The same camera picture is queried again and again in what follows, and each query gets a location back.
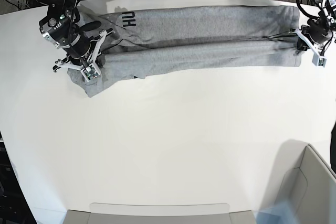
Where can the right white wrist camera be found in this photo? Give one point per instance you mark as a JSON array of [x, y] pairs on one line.
[[88, 66]]

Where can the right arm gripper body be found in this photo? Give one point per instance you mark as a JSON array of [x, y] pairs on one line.
[[74, 39]]

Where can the grey chair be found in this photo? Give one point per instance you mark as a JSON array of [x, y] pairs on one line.
[[310, 188], [116, 213]]

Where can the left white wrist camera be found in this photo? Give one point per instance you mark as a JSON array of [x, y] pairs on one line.
[[318, 59]]

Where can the grey T-shirt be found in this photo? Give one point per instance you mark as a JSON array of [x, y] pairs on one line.
[[149, 42]]

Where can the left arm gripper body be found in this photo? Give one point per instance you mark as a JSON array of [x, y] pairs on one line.
[[320, 37]]

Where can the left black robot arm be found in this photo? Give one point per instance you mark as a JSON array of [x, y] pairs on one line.
[[325, 16]]

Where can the grey chair at bottom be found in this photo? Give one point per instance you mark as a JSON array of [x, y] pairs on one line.
[[116, 213]]

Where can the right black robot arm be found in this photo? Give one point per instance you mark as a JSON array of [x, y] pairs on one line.
[[65, 10]]

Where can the grey chair at right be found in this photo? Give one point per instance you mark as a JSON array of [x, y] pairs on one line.
[[310, 188]]

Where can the blue translucent object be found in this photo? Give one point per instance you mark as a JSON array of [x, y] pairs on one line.
[[279, 213]]

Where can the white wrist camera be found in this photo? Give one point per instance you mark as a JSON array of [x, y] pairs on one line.
[[318, 59], [88, 66]]

